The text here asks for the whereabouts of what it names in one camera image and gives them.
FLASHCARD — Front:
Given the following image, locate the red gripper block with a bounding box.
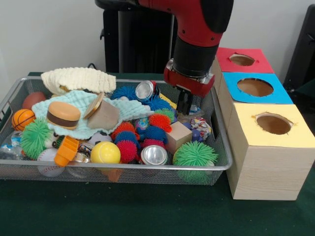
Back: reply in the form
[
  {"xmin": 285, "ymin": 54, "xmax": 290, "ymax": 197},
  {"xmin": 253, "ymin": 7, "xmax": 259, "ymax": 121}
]
[{"xmin": 163, "ymin": 59, "xmax": 215, "ymax": 116}]

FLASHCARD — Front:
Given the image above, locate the clear plastic bottle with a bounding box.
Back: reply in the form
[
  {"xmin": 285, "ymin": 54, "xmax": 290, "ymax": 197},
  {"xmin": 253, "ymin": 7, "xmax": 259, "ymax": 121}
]
[{"xmin": 177, "ymin": 104, "xmax": 206, "ymax": 122}]

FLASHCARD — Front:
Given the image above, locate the cream waffle cloth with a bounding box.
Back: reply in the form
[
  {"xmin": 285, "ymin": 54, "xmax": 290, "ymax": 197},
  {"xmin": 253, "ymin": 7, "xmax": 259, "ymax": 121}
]
[{"xmin": 41, "ymin": 66, "xmax": 117, "ymax": 96}]

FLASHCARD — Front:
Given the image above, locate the wooden box with three holes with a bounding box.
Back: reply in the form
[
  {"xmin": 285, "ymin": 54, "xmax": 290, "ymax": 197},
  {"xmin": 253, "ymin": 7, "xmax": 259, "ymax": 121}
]
[{"xmin": 211, "ymin": 46, "xmax": 315, "ymax": 201}]

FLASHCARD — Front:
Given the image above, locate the crushed red soda can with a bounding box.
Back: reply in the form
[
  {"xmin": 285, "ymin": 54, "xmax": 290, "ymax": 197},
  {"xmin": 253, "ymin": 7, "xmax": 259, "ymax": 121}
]
[{"xmin": 135, "ymin": 80, "xmax": 160, "ymax": 100}]

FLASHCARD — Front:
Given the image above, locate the large green spiky ball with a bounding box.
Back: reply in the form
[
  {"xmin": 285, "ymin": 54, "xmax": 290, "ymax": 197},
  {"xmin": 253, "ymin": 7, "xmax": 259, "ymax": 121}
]
[{"xmin": 172, "ymin": 141, "xmax": 219, "ymax": 184}]

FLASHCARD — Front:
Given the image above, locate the plain wooden block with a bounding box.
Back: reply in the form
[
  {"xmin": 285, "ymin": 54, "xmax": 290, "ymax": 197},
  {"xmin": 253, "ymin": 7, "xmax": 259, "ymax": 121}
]
[{"xmin": 86, "ymin": 99, "xmax": 121, "ymax": 131}]

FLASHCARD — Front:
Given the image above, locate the yellow ball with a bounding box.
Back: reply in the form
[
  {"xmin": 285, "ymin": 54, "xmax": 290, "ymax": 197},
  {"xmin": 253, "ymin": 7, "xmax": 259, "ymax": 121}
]
[{"xmin": 90, "ymin": 142, "xmax": 121, "ymax": 165}]

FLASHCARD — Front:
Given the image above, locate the light teal waffle cloth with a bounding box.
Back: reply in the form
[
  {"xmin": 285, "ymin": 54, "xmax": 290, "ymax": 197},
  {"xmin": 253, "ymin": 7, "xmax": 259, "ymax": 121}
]
[{"xmin": 31, "ymin": 90, "xmax": 155, "ymax": 137}]

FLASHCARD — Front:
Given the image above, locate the dark green tablecloth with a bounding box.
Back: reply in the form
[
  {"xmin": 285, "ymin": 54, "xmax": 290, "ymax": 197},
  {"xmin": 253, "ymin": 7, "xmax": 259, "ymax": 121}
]
[{"xmin": 0, "ymin": 71, "xmax": 315, "ymax": 236}]

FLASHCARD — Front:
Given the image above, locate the toy hamburger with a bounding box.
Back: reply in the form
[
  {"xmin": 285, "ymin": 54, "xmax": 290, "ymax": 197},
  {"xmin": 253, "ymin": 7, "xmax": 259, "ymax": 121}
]
[{"xmin": 46, "ymin": 101, "xmax": 81, "ymax": 130}]

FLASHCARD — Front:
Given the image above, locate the orange plastic toy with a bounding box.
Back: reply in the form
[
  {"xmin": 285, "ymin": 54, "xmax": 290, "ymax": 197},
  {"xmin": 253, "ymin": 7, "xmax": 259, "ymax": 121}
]
[{"xmin": 53, "ymin": 136, "xmax": 80, "ymax": 168}]

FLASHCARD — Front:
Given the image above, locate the black chair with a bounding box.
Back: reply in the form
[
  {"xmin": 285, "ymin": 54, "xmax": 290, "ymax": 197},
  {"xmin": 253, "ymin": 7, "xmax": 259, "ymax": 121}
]
[{"xmin": 283, "ymin": 4, "xmax": 315, "ymax": 99}]

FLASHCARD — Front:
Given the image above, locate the small brown football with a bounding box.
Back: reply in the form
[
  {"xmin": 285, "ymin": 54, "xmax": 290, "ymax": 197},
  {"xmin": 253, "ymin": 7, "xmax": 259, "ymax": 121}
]
[{"xmin": 22, "ymin": 91, "xmax": 47, "ymax": 110}]

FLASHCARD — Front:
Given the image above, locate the small orange basketball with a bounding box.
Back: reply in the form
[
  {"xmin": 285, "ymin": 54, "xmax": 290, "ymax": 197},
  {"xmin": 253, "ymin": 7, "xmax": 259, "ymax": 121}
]
[{"xmin": 11, "ymin": 109, "xmax": 36, "ymax": 132}]

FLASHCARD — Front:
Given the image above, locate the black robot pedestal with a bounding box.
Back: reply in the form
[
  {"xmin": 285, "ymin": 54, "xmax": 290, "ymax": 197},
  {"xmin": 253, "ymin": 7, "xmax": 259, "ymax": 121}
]
[{"xmin": 94, "ymin": 0, "xmax": 182, "ymax": 74}]

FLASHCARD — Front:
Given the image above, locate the shallow wire mesh bin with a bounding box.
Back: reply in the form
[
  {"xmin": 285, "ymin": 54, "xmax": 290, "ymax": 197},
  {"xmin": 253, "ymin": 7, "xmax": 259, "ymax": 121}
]
[{"xmin": 0, "ymin": 76, "xmax": 234, "ymax": 185}]

